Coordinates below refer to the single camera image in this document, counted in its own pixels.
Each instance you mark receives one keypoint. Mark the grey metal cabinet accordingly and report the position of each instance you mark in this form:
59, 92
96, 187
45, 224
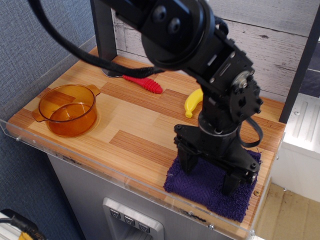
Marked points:
86, 188

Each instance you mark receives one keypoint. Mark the yellow toy banana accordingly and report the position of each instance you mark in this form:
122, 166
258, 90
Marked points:
192, 102

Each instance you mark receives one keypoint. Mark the right black frame post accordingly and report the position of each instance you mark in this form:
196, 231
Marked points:
304, 62

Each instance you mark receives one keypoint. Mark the purple towel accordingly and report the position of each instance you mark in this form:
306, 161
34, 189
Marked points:
204, 186

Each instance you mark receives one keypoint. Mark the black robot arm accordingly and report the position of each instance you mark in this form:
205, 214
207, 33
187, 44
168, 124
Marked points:
183, 35

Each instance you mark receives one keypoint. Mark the red handled metal spoon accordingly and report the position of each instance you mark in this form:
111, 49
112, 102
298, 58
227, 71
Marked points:
147, 83

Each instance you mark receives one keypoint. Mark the yellow and black floor object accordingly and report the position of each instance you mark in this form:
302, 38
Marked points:
14, 226

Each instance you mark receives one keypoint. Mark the silver control panel with buttons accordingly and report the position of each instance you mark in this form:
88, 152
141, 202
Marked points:
126, 223

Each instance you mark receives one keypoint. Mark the black frame post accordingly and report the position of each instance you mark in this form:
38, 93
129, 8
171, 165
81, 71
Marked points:
304, 62
104, 30

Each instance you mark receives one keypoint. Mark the left black frame post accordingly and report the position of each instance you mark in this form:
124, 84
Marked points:
104, 30

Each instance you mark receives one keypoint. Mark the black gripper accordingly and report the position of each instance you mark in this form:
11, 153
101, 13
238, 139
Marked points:
224, 149

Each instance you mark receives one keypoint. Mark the orange transparent plastic pot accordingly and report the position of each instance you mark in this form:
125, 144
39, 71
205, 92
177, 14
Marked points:
68, 110

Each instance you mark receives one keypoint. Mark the white ribbed side unit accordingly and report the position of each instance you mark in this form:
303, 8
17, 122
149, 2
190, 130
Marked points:
297, 164

